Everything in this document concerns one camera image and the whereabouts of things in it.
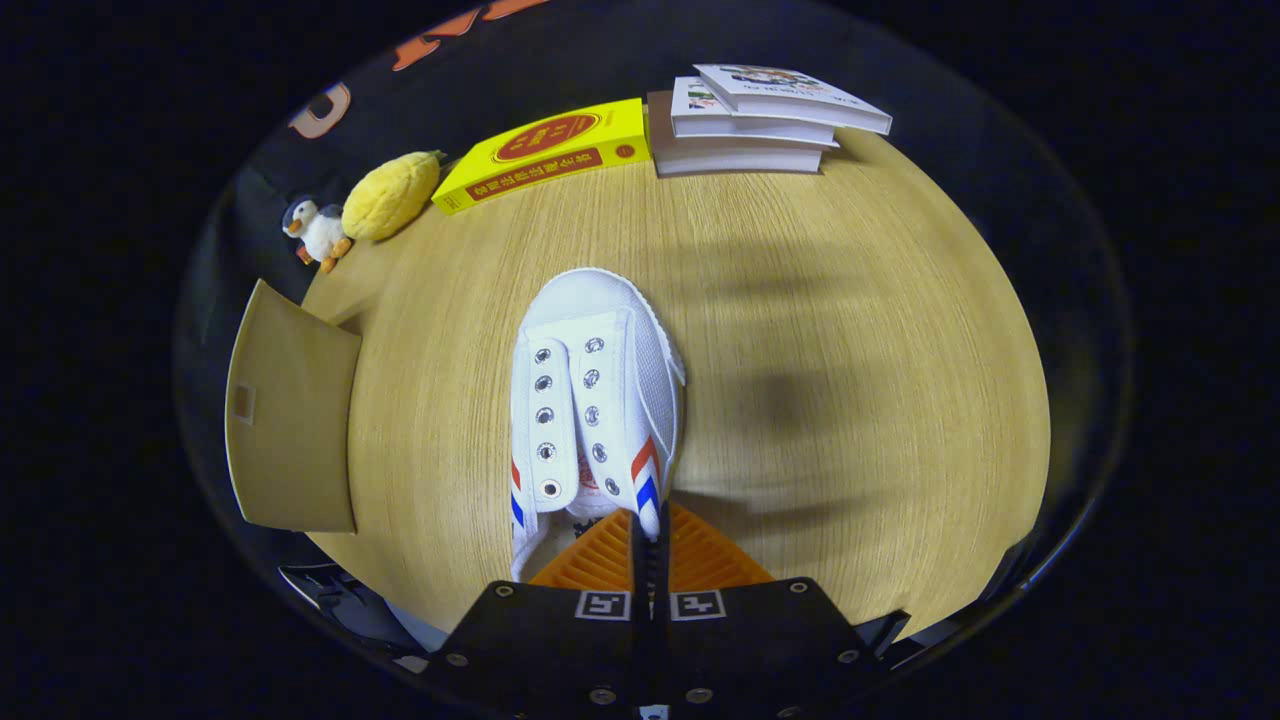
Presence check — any white cover book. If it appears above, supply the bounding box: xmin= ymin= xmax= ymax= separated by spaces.
xmin=670 ymin=76 xmax=839 ymax=149

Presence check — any cream fabric storage box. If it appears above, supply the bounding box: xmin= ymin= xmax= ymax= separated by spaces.
xmin=225 ymin=279 xmax=363 ymax=534

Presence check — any yellow fluffy plush ball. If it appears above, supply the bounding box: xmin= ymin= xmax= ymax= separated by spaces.
xmin=342 ymin=150 xmax=444 ymax=242

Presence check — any brown cover book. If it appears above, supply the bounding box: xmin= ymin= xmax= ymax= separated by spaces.
xmin=647 ymin=90 xmax=826 ymax=178

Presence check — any plush penguin toy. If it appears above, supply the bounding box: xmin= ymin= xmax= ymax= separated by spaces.
xmin=281 ymin=198 xmax=353 ymax=274

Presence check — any yellow book with red circle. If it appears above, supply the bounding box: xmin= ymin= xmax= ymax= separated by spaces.
xmin=432 ymin=97 xmax=652 ymax=216

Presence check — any white canvas shoe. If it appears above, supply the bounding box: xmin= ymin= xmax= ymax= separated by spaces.
xmin=509 ymin=267 xmax=687 ymax=583

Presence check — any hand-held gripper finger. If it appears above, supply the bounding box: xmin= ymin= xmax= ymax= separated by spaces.
xmin=655 ymin=503 xmax=886 ymax=720
xmin=425 ymin=508 xmax=647 ymax=720

